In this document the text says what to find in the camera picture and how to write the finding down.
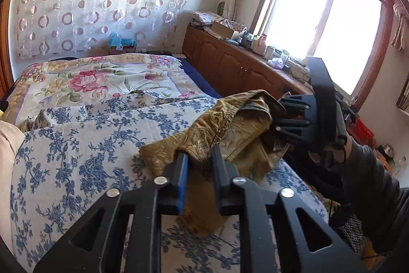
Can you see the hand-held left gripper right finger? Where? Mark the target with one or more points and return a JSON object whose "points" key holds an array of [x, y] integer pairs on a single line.
{"points": [[220, 178]]}

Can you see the pink bottle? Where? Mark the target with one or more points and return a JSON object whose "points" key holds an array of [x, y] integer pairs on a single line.
{"points": [[261, 46]]}

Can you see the wooden framed window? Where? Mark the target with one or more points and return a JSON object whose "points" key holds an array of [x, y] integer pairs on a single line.
{"points": [[319, 20]]}

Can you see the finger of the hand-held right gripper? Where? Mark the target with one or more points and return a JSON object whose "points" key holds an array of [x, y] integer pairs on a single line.
{"points": [[294, 129], [297, 102]]}

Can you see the wooden cabinet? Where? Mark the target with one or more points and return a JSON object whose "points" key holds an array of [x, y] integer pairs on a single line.
{"points": [[230, 65]]}

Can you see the row of small containers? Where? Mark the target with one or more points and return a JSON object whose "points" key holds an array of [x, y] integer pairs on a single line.
{"points": [[278, 60]]}

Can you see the beige blanket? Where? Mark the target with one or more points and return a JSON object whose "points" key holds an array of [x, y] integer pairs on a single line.
{"points": [[8, 138]]}

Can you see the blue floral white cloth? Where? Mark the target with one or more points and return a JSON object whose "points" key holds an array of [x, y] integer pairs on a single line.
{"points": [[80, 164]]}

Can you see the navy bed sheet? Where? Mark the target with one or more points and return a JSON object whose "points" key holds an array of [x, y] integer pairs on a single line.
{"points": [[198, 78]]}

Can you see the pink rose floral blanket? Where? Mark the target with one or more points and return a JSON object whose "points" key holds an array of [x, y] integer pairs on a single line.
{"points": [[96, 78]]}

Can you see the teal packet pile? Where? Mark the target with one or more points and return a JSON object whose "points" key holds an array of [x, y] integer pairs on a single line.
{"points": [[121, 40]]}

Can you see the patterned fabric bundle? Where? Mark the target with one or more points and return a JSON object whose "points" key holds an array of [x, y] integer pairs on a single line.
{"points": [[211, 17]]}

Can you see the red plastic basket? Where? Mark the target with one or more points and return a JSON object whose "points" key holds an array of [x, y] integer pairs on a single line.
{"points": [[364, 130]]}

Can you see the cardboard box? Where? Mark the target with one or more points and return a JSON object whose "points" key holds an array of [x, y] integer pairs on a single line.
{"points": [[222, 30]]}

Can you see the person's right forearm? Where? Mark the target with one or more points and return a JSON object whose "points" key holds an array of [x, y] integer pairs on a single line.
{"points": [[367, 170]]}

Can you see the circle print dark cloth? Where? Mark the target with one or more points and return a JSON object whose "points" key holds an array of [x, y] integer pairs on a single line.
{"points": [[354, 233]]}

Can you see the golden paisley patterned garment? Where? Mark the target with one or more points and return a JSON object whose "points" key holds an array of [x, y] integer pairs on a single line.
{"points": [[223, 122]]}

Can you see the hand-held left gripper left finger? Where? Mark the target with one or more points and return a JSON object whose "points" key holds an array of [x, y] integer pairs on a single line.
{"points": [[182, 178]]}

